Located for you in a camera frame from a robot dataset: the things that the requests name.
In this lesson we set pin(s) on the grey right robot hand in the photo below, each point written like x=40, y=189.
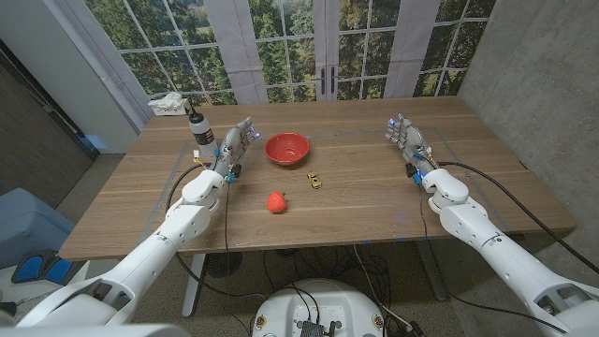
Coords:
x=412, y=140

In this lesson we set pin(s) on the clear oil cruet black cap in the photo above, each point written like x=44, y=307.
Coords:
x=202, y=133

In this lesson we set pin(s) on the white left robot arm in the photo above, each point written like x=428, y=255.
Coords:
x=154, y=253

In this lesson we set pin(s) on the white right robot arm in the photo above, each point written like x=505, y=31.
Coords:
x=491, y=243

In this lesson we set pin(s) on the yellow toy car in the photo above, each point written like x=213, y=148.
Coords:
x=314, y=180

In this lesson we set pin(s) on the red bowl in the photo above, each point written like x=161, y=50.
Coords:
x=286, y=149

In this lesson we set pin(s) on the red apple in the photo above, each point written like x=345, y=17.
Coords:
x=276, y=202

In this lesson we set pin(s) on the grey table leg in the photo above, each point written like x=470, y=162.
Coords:
x=433, y=276

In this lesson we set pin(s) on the printed window backdrop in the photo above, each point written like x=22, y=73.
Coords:
x=290, y=47

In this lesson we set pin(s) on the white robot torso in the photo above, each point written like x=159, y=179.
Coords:
x=318, y=304

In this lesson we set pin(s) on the round black floor fan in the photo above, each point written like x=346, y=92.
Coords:
x=223, y=264

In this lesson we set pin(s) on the white tissue box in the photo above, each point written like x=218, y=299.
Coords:
x=169, y=106

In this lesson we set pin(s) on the white table leg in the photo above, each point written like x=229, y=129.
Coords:
x=192, y=290

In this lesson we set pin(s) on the grey-blue upholstered chair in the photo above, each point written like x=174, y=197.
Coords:
x=28, y=224

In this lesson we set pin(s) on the black and blue foot pedal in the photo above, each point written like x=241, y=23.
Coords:
x=30, y=269

